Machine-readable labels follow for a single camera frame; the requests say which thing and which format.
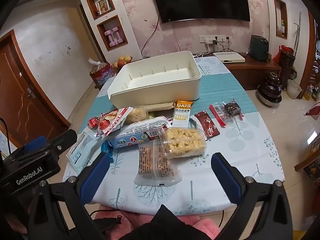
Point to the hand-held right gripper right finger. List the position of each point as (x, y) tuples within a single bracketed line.
[(225, 177)]

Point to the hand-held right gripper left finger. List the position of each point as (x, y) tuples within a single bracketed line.
[(96, 177)]

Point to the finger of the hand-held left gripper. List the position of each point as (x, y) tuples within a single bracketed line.
[(63, 140)]

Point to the light blue snack packet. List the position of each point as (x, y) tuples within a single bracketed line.
[(82, 150)]

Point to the clear yellow puffed snack packet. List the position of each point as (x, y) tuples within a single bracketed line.
[(183, 142)]

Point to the dark red brown snack packet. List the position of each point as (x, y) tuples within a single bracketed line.
[(207, 125)]

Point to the blue white snack packet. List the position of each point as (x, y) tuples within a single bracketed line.
[(135, 132)]

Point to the clear brown biscuit packet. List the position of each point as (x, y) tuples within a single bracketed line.
[(155, 162)]

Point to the red-edged clear brownie packet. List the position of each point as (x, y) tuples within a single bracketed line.
[(230, 110)]

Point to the orange white oat bar packet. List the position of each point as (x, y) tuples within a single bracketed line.
[(182, 117)]

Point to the beige kraft snack packet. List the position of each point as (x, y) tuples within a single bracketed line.
[(160, 107)]

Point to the white plastic storage box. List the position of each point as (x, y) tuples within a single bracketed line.
[(155, 80)]

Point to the blue foil snack wrapper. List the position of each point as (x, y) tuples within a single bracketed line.
[(105, 148)]

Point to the red round wrapped candy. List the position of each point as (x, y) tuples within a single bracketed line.
[(93, 123)]

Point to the teal white leaf-print tablecloth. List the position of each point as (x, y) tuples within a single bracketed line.
[(237, 142)]

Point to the red white snack packet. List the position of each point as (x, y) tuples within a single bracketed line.
[(112, 121)]

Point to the brown wooden door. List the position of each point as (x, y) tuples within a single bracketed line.
[(20, 100)]

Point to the person's pink fleece clothing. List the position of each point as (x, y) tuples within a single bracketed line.
[(140, 220)]

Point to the dark cloth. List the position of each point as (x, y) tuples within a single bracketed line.
[(170, 225)]

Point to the clear pale lumpy snack packet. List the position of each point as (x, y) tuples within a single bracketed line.
[(136, 115)]

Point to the red plastic bag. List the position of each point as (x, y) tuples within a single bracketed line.
[(101, 75)]

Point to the wooden side furniture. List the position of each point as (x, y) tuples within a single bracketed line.
[(310, 160)]

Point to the dark brown tiered vase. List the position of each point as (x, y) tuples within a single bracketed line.
[(270, 91)]

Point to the fruit bowl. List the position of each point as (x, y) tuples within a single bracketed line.
[(122, 62)]

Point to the wooden television cabinet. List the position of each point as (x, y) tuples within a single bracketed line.
[(252, 75)]

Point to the white bucket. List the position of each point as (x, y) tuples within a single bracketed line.
[(293, 90)]

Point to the white set-top box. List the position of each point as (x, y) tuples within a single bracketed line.
[(228, 57)]

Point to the tall dark red holder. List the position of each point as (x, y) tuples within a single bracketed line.
[(286, 65)]

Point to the dark green appliance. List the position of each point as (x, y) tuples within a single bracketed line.
[(259, 48)]

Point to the white light switch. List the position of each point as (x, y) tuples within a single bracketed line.
[(38, 60)]

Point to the bottles by the wall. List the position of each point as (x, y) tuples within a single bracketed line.
[(311, 92)]

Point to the white wall shelf unit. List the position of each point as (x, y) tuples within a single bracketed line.
[(130, 30)]

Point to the white wall socket strip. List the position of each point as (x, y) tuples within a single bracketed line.
[(207, 39)]

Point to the white picture frame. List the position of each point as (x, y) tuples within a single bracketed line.
[(102, 5)]

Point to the wooden wall niches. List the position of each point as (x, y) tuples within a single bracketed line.
[(281, 17)]

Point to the black wall television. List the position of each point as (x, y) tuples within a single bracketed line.
[(200, 0)]

